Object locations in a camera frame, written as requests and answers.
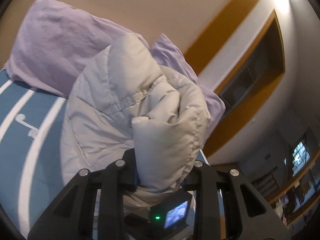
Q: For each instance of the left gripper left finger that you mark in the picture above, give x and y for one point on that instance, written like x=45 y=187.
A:
x=89 y=197

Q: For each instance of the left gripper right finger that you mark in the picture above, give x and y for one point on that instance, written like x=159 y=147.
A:
x=227 y=201

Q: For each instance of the beige puffer jacket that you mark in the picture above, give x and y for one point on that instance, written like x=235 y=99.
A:
x=125 y=100

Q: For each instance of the blue white striped bed sheet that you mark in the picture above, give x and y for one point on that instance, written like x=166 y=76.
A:
x=31 y=127

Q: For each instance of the large lilac pillow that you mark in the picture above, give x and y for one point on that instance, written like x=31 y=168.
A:
x=65 y=50

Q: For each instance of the wooden wall niche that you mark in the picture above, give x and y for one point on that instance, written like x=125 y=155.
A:
x=250 y=83

